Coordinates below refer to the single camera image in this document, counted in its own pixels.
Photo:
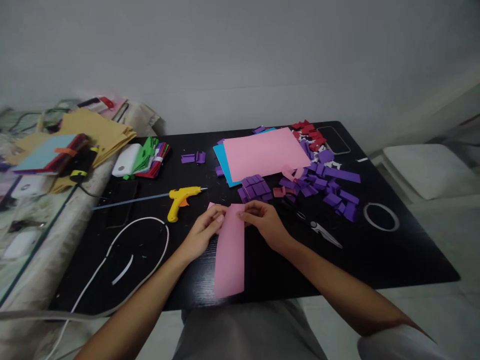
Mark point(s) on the stack of brown paper sheets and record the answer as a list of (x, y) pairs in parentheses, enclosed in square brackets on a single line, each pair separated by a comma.
[(88, 137)]

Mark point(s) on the black smartphone with clear case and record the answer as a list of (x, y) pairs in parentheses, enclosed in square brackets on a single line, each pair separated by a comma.
[(333, 139)]

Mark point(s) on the white stool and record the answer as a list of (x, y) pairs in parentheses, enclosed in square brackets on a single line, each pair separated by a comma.
[(425, 170)]

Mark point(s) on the person's left hand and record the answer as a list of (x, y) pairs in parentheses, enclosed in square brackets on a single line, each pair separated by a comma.
[(204, 228)]

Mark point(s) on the person's left thumb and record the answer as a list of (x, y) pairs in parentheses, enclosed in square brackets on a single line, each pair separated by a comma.
[(216, 224)]

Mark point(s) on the person's right thumb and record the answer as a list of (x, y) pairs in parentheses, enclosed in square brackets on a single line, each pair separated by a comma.
[(248, 218)]

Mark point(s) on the bundle of coloured foam sheets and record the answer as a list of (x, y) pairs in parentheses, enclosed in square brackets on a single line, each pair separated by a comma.
[(154, 160)]

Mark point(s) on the yellow glue gun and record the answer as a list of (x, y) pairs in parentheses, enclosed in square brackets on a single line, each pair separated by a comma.
[(180, 200)]

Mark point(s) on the black tool with yellow band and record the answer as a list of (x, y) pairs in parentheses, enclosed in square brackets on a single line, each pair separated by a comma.
[(83, 163)]

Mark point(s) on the pink foam sheet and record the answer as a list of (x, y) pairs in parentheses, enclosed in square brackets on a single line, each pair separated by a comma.
[(264, 152)]

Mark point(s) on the person's left index finger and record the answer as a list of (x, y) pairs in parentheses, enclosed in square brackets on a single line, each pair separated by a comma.
[(215, 210)]

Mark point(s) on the curled pink foam strip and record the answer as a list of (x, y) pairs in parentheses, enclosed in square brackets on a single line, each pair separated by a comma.
[(290, 172)]

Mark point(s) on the person's right fingers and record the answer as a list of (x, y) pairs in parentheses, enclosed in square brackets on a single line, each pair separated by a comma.
[(262, 210)]

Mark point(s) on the blue foam sheet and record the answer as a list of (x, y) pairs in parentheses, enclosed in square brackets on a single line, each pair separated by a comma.
[(221, 161)]

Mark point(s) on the white rectangular device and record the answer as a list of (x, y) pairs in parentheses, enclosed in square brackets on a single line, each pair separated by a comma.
[(27, 186)]

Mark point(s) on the person's right index finger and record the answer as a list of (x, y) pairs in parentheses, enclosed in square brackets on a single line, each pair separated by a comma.
[(252, 204)]

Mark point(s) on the small purple foam cluster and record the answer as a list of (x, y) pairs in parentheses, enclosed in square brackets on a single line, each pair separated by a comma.
[(194, 157)]

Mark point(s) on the person's legs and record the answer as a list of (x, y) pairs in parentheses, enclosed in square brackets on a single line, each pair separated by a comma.
[(243, 330)]

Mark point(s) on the person's right hand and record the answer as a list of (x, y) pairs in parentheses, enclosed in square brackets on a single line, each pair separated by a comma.
[(267, 221)]

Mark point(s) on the bundle of foam sheets with orange band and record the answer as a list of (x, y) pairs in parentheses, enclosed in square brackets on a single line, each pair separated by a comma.
[(50, 153)]

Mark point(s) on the white power bank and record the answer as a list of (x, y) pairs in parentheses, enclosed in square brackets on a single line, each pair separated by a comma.
[(126, 159)]

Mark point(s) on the pile of purple foam pieces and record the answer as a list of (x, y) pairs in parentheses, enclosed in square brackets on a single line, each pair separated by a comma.
[(322, 183)]

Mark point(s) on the small red foam piece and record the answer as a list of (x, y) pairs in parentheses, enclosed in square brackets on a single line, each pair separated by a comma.
[(279, 192)]

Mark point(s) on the pile of red foam pieces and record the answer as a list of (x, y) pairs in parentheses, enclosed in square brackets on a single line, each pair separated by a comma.
[(309, 133)]

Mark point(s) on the clear glue stick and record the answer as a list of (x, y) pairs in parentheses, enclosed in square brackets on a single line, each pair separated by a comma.
[(129, 201)]

